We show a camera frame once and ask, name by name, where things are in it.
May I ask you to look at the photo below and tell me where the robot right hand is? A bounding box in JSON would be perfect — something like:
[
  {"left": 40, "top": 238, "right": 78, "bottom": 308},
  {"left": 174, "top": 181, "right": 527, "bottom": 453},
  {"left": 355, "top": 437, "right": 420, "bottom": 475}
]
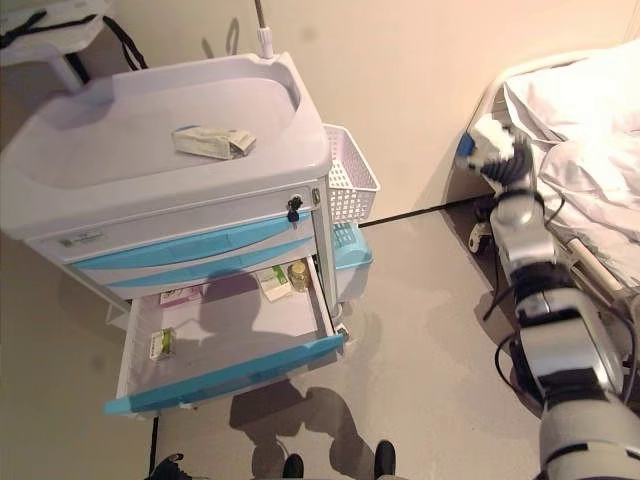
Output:
[{"left": 457, "top": 114, "right": 536, "bottom": 195}]

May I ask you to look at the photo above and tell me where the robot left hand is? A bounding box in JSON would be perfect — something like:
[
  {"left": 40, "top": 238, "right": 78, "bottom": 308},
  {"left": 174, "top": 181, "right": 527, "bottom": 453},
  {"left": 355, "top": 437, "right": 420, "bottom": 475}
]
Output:
[{"left": 149, "top": 452, "right": 187, "bottom": 480}]

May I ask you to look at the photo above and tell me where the blue-fronted cart drawer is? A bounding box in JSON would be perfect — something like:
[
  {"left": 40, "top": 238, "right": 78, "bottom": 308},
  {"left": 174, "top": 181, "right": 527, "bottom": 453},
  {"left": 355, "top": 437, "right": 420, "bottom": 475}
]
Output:
[{"left": 103, "top": 254, "right": 346, "bottom": 416}]

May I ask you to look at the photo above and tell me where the blue and white medicine box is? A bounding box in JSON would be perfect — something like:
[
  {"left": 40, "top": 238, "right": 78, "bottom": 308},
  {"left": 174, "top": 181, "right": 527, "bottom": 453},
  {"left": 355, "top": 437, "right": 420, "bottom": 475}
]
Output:
[{"left": 171, "top": 124, "right": 257, "bottom": 161}]

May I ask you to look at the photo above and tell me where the small green white medicine box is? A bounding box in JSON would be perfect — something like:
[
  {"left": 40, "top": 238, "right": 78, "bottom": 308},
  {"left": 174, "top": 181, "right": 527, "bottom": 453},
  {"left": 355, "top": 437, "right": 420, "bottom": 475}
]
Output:
[{"left": 148, "top": 327, "right": 177, "bottom": 360}]

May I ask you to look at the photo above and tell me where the pink and white medicine box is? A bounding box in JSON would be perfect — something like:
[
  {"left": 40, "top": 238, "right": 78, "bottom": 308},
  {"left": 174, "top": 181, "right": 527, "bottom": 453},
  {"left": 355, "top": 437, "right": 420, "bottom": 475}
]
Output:
[{"left": 158, "top": 287, "right": 204, "bottom": 307}]

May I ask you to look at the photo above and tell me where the tall green white medicine box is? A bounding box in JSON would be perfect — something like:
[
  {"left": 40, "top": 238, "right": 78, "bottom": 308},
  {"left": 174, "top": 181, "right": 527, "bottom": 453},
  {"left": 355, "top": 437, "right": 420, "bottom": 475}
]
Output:
[{"left": 257, "top": 266, "right": 294, "bottom": 303}]

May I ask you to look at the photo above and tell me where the yellow medicine bottle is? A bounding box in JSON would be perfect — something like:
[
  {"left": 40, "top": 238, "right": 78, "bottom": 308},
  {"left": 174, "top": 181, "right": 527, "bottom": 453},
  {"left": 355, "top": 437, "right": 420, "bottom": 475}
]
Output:
[{"left": 287, "top": 260, "right": 310, "bottom": 291}]

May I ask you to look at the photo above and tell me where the white blanket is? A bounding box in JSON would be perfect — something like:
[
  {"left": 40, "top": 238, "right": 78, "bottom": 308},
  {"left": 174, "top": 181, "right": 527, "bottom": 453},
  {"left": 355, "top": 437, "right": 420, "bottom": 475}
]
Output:
[{"left": 502, "top": 39, "right": 640, "bottom": 289}]

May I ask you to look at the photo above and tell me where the white hospital bed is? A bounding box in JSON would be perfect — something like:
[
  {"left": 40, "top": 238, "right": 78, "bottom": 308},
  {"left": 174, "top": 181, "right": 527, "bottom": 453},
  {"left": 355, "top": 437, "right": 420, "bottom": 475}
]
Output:
[{"left": 457, "top": 37, "right": 640, "bottom": 301}]

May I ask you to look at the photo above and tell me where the white lattice basket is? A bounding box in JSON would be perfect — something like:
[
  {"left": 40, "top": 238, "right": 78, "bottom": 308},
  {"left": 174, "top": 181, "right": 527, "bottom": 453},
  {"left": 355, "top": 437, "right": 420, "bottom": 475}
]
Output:
[{"left": 322, "top": 124, "right": 381, "bottom": 224}]

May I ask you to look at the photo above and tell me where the light blue waste bin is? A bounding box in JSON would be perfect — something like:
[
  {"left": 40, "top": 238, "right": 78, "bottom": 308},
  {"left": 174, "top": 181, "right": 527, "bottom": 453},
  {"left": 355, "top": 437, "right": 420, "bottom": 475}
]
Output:
[{"left": 332, "top": 222, "right": 375, "bottom": 304}]

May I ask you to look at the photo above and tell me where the silver robot right leg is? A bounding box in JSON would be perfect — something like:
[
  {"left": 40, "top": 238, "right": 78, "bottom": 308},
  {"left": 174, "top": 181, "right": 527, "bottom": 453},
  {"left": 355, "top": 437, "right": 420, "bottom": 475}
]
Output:
[{"left": 374, "top": 439, "right": 397, "bottom": 480}]

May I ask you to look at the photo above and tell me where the metal IV pole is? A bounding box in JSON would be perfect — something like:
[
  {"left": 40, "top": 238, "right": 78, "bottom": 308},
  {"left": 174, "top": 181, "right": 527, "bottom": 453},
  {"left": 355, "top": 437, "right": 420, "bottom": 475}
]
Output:
[{"left": 252, "top": 0, "right": 276, "bottom": 61}]

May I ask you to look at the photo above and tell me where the white and blue medical cart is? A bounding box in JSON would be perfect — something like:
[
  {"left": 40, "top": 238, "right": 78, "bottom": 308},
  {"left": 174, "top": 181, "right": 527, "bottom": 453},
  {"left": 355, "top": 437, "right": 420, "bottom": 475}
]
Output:
[{"left": 0, "top": 49, "right": 351, "bottom": 351}]

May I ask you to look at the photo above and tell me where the white overbed table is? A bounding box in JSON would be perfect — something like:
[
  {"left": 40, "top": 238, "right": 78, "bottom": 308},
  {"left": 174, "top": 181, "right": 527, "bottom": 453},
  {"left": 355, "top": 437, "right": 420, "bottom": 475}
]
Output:
[{"left": 0, "top": 0, "right": 114, "bottom": 94}]

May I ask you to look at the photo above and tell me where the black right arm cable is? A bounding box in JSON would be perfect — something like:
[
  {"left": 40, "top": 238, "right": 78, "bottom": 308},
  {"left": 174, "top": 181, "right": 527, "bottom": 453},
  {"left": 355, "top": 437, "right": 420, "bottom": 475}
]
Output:
[{"left": 482, "top": 192, "right": 566, "bottom": 396}]

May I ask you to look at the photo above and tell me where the black strap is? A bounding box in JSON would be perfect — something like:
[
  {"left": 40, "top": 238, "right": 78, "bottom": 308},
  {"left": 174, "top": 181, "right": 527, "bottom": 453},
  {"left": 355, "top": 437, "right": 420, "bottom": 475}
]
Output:
[{"left": 0, "top": 9, "right": 149, "bottom": 84}]

